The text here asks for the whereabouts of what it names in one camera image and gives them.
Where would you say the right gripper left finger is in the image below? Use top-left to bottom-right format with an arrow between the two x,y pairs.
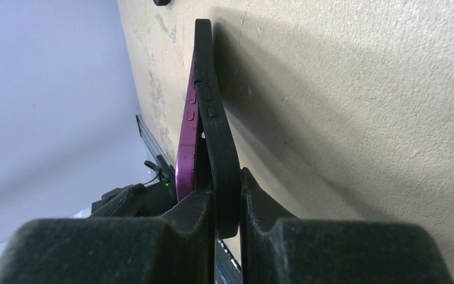
0,187 -> 216,283

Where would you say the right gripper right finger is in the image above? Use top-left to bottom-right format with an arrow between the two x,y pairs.
240,168 -> 453,283

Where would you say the purple phone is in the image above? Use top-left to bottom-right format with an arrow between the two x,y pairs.
175,63 -> 200,201

